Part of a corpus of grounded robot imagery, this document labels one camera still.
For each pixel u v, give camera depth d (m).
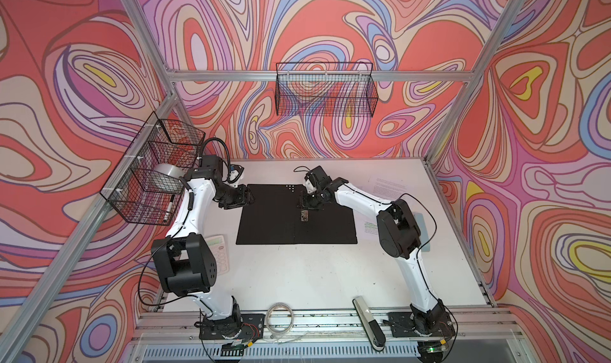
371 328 0.69
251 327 0.73
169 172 0.73
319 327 0.75
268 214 0.99
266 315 0.75
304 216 0.99
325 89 0.96
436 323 0.64
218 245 0.89
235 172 0.78
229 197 0.72
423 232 0.91
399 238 0.57
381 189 1.08
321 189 0.79
